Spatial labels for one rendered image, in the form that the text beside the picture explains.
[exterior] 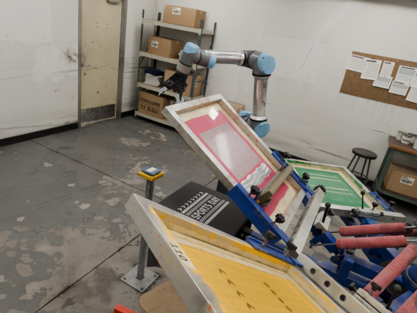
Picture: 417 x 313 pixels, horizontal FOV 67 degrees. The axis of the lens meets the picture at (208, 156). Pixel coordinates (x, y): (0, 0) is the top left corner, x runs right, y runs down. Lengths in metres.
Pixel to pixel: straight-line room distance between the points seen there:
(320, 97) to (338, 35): 0.93
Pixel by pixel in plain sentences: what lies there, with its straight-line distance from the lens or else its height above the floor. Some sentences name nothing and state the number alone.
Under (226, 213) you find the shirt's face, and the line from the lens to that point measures 1.86.
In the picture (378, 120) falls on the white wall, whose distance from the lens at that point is 5.36.
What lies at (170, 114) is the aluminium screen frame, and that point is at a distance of 1.46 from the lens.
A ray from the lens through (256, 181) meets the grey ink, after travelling 1.63.
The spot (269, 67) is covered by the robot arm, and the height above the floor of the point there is 1.76.
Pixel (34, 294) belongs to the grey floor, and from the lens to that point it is 2.71.
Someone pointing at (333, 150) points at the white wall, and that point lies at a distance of 5.50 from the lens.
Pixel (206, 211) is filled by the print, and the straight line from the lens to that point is 1.84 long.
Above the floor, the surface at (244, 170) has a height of 1.29.
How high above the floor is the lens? 1.94
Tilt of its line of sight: 23 degrees down
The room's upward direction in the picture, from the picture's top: 10 degrees clockwise
